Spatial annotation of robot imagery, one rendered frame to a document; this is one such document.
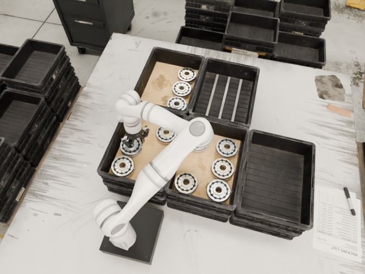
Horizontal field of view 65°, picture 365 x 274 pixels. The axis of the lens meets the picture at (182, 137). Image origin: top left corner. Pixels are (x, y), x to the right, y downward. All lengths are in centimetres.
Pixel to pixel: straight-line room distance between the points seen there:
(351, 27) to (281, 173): 266
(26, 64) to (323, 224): 218
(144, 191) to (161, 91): 76
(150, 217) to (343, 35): 298
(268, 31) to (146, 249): 196
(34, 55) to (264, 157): 184
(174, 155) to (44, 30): 279
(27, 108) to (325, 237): 201
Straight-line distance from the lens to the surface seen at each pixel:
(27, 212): 156
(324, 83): 201
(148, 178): 95
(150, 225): 131
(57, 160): 162
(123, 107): 108
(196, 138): 94
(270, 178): 139
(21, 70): 243
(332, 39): 358
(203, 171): 134
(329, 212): 158
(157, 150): 138
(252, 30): 257
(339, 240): 156
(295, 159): 147
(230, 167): 133
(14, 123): 229
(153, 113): 103
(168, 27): 331
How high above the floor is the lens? 205
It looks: 59 degrees down
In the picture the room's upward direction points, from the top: 2 degrees clockwise
